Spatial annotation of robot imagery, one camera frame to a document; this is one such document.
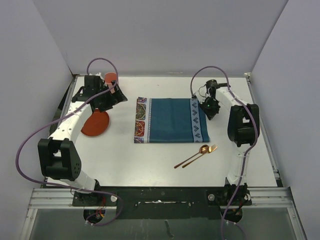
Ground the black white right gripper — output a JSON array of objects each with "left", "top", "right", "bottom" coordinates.
[{"left": 198, "top": 96, "right": 222, "bottom": 120}]

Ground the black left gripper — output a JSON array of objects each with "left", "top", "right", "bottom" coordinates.
[{"left": 95, "top": 80, "right": 127, "bottom": 112}]

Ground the pink plastic cup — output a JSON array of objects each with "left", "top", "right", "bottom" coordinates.
[{"left": 104, "top": 72, "right": 117, "bottom": 89}]

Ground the red round plate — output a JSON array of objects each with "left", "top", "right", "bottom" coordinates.
[{"left": 81, "top": 109, "right": 110, "bottom": 137}]

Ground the blue patterned placemat cloth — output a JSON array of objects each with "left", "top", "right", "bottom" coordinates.
[{"left": 133, "top": 97, "right": 210, "bottom": 144}]

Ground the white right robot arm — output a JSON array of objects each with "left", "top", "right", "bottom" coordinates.
[{"left": 190, "top": 79, "right": 260, "bottom": 205}]

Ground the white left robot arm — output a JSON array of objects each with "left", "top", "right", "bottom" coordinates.
[{"left": 37, "top": 72, "right": 128, "bottom": 206}]

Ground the copper fork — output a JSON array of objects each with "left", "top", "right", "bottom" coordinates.
[{"left": 181, "top": 144, "right": 217, "bottom": 168}]

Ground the copper spoon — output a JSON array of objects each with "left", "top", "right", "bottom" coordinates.
[{"left": 174, "top": 144, "right": 209, "bottom": 169}]

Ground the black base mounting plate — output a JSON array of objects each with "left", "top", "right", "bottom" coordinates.
[{"left": 72, "top": 185, "right": 252, "bottom": 223}]

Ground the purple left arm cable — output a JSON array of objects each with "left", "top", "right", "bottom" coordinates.
[{"left": 15, "top": 57, "right": 124, "bottom": 227}]

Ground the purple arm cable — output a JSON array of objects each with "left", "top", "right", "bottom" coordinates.
[
  {"left": 15, "top": 57, "right": 124, "bottom": 227},
  {"left": 190, "top": 65, "right": 260, "bottom": 240}
]

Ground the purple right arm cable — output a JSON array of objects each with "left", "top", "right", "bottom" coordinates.
[{"left": 190, "top": 65, "right": 260, "bottom": 240}]

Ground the aluminium front rail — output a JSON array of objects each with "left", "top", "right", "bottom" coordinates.
[{"left": 28, "top": 187, "right": 293, "bottom": 209}]

